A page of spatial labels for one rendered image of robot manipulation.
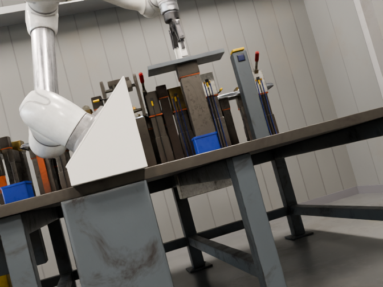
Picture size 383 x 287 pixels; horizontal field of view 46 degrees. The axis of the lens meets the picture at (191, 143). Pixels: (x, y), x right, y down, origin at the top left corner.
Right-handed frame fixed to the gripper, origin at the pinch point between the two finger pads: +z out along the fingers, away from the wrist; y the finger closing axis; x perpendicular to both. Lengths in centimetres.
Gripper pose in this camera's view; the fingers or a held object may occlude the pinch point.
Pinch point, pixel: (181, 53)
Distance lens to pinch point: 221.1
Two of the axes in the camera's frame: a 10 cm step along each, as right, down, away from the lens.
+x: 9.3, -2.3, 2.7
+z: 2.6, 9.6, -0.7
